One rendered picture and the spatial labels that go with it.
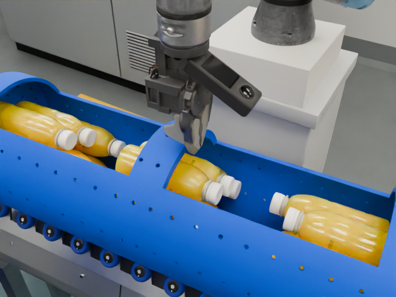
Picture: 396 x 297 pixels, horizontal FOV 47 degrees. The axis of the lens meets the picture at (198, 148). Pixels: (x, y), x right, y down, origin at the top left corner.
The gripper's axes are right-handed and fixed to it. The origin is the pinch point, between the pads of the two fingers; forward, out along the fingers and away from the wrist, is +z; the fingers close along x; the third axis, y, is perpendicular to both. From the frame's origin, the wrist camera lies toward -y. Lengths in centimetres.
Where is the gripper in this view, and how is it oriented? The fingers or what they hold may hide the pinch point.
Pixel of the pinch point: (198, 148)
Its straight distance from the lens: 76.6
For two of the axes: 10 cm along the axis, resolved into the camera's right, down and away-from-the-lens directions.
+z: 0.0, 7.6, 6.6
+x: -4.4, 5.9, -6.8
